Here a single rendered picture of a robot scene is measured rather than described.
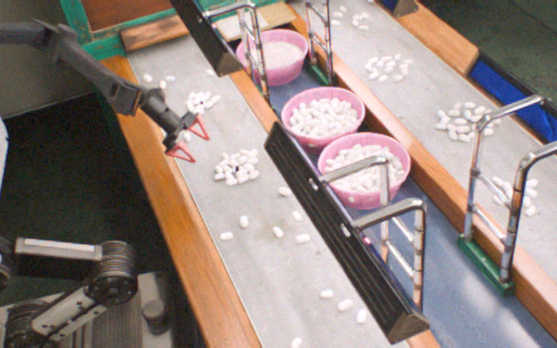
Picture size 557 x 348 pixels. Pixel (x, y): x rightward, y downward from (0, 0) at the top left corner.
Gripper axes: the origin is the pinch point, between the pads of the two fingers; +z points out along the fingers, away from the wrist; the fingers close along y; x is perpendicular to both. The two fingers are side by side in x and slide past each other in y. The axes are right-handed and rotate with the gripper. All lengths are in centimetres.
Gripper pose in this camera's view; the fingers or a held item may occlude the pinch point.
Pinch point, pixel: (200, 148)
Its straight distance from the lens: 188.8
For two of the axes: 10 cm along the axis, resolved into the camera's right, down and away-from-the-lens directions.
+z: 6.9, 6.5, 3.2
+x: 6.5, -3.6, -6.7
